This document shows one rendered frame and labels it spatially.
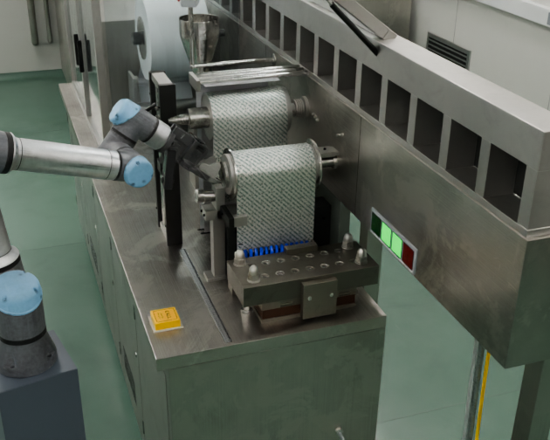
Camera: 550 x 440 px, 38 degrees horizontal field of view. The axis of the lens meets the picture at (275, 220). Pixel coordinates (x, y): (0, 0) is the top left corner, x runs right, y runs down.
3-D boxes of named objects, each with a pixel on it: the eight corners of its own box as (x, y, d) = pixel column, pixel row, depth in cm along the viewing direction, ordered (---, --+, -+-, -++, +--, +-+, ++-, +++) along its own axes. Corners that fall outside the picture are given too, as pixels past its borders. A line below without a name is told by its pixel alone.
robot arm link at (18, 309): (4, 347, 192) (-4, 299, 186) (-11, 319, 202) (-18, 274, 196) (53, 332, 198) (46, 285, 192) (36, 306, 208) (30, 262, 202)
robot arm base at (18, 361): (4, 385, 194) (-2, 352, 190) (-11, 353, 206) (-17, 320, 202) (65, 366, 202) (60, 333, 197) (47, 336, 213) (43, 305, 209)
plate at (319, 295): (299, 315, 222) (301, 282, 217) (333, 309, 225) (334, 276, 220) (303, 320, 219) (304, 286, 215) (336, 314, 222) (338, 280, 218)
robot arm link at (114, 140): (99, 172, 201) (124, 135, 201) (84, 157, 209) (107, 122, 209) (123, 185, 206) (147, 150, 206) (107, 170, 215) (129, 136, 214)
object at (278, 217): (237, 254, 230) (236, 195, 222) (312, 242, 237) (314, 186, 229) (237, 255, 230) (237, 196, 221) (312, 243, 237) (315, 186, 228)
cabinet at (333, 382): (79, 234, 458) (63, 90, 419) (189, 219, 477) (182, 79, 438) (179, 595, 245) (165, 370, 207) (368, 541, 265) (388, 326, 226)
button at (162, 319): (150, 318, 222) (149, 310, 220) (175, 313, 224) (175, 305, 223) (155, 331, 216) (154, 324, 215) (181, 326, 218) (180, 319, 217)
